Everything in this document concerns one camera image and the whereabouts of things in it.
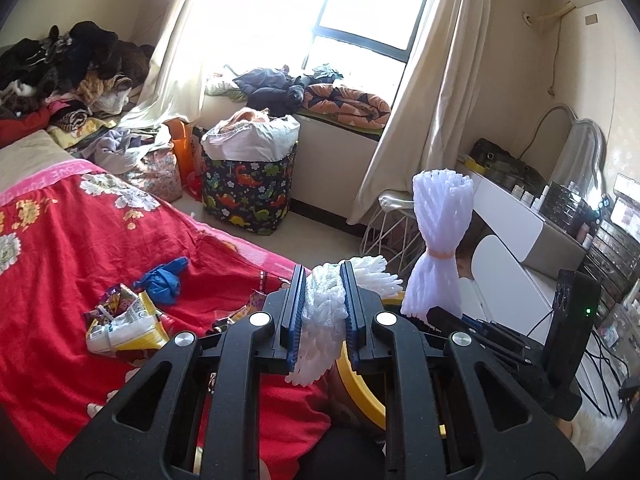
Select wavy frame mirror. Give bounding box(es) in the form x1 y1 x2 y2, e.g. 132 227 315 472
547 104 609 202

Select dinosaur print laundry basket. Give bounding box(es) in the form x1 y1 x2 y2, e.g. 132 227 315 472
200 141 299 237

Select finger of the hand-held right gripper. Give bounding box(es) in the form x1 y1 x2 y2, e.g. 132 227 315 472
426 306 547 367
460 314 532 345

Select cream curtain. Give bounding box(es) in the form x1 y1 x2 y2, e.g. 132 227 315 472
119 0 283 133
349 0 496 227

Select white foam net with band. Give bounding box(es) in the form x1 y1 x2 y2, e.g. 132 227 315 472
402 169 475 319

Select pile of clothes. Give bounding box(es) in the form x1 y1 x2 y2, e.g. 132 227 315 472
0 21 156 148

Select yellow snack bag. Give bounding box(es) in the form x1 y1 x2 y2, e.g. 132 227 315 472
85 292 172 362

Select orange patterned blanket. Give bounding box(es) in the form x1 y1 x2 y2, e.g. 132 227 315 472
300 83 393 131

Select clear cosmetic organizer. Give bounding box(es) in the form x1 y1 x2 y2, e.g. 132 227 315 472
540 174 640 356

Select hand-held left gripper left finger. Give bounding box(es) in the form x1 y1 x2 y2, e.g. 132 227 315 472
55 264 307 480

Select white wire stool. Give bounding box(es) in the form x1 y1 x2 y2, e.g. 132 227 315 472
360 189 427 272

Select white plastic bag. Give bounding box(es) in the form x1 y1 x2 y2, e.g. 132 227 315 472
200 108 302 165

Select red floral blanket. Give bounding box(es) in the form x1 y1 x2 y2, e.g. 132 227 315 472
0 157 333 476

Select white dressing table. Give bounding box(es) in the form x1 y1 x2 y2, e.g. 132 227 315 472
457 166 587 282

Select lavender and white clothes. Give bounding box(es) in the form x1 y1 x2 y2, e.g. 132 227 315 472
91 124 175 172

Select window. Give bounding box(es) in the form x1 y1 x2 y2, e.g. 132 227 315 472
200 0 438 68

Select floral fabric bag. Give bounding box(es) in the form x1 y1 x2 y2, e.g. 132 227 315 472
122 142 183 207

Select orange bag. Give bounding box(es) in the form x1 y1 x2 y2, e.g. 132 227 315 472
166 117 203 200

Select purple snack packet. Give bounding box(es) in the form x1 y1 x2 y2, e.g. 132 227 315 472
84 284 147 332

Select yellow rimmed black bin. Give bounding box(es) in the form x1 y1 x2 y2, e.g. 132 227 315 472
330 296 447 435

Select white chair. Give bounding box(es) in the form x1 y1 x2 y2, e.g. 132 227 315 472
457 234 568 333

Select beige bed sheet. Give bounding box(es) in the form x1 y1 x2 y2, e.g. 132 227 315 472
0 129 78 196

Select dark bag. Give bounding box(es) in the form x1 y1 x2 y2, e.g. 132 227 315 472
469 137 549 192

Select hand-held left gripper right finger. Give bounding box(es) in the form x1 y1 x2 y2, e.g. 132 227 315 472
339 260 587 480

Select dark clothes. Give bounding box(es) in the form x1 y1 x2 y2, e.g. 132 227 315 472
232 64 346 113

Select blue crumpled cloth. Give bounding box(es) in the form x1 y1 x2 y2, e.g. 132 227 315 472
132 256 191 306

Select black cables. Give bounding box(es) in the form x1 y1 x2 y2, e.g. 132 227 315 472
525 310 638 418

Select air conditioner hose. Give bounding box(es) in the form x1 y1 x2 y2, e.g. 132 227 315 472
522 2 577 27

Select white window bench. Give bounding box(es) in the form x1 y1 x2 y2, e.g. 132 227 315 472
200 87 388 227

